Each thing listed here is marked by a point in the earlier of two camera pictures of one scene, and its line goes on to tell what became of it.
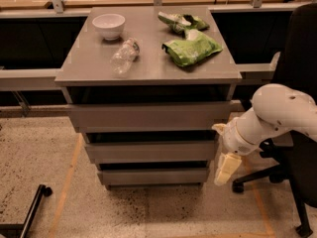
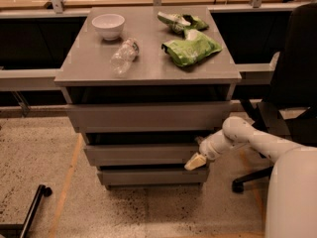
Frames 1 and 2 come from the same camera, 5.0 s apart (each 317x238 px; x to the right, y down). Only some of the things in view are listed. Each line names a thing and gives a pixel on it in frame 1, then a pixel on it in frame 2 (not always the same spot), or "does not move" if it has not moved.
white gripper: x=235 y=143 → x=207 y=150
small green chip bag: x=181 y=23 does not move
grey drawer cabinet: x=150 y=87 does not move
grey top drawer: x=149 y=117 does not move
